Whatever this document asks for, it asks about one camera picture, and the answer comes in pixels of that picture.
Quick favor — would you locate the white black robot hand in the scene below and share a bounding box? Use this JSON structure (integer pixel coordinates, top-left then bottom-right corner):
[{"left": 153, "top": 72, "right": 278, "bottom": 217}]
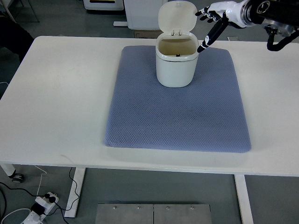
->
[{"left": 195, "top": 0, "right": 249, "bottom": 53}]

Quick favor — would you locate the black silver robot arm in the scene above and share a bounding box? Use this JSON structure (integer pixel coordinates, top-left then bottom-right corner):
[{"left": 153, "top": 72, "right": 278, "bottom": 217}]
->
[{"left": 243, "top": 0, "right": 299, "bottom": 37}]

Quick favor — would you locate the white trash bin with lid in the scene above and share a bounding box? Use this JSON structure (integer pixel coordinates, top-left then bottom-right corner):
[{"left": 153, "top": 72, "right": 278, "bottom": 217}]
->
[{"left": 156, "top": 0, "right": 199, "bottom": 88}]

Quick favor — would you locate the cardboard box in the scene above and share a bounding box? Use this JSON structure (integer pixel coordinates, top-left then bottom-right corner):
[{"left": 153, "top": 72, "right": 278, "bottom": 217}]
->
[{"left": 134, "top": 30, "right": 162, "bottom": 39}]

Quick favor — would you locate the white cabinet in background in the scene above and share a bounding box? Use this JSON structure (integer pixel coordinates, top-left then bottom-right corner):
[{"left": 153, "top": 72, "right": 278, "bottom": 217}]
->
[{"left": 113, "top": 0, "right": 168, "bottom": 30}]

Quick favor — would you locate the blue textured mat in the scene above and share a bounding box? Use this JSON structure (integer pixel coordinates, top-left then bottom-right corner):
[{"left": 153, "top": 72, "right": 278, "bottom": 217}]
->
[{"left": 104, "top": 46, "right": 251, "bottom": 153}]

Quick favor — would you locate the white table leg right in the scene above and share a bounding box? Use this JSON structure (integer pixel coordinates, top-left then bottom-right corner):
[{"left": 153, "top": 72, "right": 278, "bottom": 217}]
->
[{"left": 234, "top": 175, "right": 254, "bottom": 224}]

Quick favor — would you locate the white table leg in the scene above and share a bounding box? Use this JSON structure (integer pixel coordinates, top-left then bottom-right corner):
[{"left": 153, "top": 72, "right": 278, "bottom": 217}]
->
[
  {"left": 64, "top": 168, "right": 86, "bottom": 218},
  {"left": 234, "top": 175, "right": 254, "bottom": 224}
]

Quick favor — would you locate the dark clothed person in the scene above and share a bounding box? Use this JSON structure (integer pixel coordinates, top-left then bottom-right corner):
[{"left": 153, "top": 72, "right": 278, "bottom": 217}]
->
[{"left": 0, "top": 16, "right": 34, "bottom": 62}]

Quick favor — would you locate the white table leg left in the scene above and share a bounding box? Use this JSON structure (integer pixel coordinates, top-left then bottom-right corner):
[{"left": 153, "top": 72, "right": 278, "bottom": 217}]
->
[{"left": 64, "top": 168, "right": 86, "bottom": 218}]

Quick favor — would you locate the grey metal floor plate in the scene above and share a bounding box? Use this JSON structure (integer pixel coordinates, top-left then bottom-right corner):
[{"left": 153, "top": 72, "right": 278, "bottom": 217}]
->
[{"left": 95, "top": 203, "right": 212, "bottom": 224}]

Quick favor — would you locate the caster wheel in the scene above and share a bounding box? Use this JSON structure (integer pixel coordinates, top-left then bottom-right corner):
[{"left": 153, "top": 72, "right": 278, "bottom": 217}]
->
[{"left": 12, "top": 173, "right": 24, "bottom": 183}]

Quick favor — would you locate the white power strip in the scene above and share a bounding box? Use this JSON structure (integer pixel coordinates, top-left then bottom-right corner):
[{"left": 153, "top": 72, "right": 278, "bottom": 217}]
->
[{"left": 22, "top": 192, "right": 59, "bottom": 224}]

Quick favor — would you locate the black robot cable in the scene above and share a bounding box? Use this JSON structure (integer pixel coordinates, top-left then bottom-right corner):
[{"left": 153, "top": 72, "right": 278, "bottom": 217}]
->
[{"left": 263, "top": 25, "right": 299, "bottom": 51}]

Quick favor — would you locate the black power cable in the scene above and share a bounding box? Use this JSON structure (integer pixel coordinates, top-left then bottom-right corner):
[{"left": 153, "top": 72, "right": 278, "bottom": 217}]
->
[{"left": 0, "top": 167, "right": 80, "bottom": 224}]

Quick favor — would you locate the white cable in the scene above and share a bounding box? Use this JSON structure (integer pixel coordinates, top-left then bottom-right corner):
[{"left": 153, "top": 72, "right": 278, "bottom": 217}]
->
[{"left": 0, "top": 208, "right": 32, "bottom": 224}]

